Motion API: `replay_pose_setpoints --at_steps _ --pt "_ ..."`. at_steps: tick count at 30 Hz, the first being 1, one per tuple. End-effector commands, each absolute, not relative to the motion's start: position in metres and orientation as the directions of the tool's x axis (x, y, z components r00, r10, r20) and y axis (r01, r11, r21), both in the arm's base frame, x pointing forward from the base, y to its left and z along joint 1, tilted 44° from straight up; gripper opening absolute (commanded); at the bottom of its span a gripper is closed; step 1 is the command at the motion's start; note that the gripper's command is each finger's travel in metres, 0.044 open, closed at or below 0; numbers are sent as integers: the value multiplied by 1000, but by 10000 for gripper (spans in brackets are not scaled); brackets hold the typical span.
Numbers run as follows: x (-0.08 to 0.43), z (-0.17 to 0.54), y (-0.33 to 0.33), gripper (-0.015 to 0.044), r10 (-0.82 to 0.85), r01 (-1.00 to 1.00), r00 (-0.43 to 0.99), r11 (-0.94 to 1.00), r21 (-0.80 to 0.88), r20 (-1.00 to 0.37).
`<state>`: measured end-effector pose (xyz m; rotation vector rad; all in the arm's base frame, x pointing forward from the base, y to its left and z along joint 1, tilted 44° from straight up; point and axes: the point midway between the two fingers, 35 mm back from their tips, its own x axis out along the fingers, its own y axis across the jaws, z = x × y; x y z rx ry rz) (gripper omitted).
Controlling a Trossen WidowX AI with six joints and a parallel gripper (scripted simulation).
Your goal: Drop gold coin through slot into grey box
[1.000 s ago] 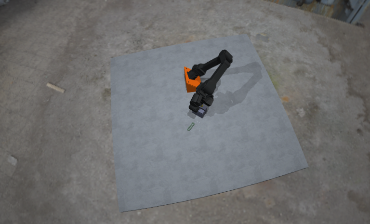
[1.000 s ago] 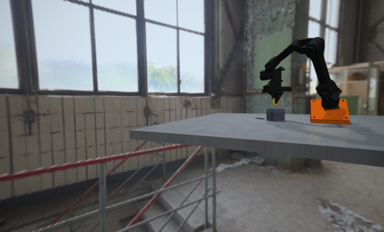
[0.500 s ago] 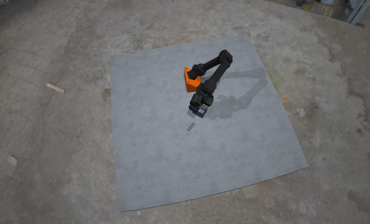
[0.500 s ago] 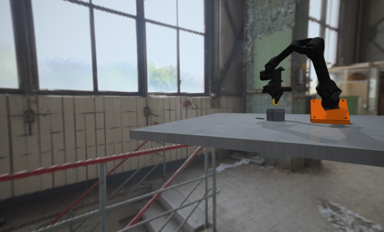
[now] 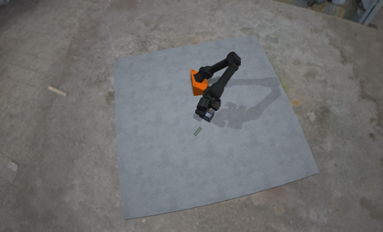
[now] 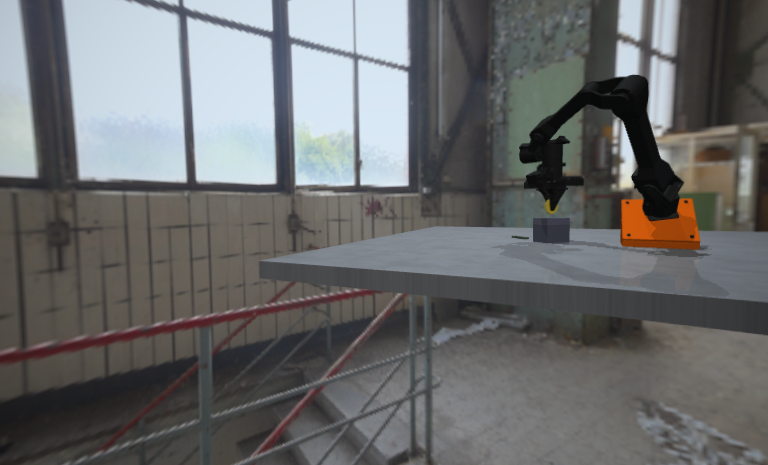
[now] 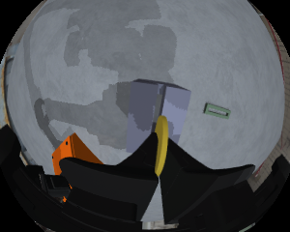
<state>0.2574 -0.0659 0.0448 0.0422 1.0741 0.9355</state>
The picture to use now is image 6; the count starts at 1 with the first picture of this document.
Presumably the gold coin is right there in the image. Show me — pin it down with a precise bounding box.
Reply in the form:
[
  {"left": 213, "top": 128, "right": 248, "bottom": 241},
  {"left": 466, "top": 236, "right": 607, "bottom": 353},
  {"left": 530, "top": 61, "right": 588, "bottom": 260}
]
[{"left": 544, "top": 199, "right": 558, "bottom": 214}]

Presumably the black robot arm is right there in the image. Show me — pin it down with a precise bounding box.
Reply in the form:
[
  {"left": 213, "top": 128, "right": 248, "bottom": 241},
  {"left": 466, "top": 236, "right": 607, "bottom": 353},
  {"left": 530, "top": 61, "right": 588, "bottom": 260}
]
[{"left": 519, "top": 75, "right": 685, "bottom": 221}]

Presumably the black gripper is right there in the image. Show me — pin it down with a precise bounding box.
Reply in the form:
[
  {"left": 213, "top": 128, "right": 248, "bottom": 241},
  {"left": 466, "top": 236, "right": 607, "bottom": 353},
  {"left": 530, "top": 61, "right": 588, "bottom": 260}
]
[{"left": 524, "top": 159, "right": 584, "bottom": 211}]

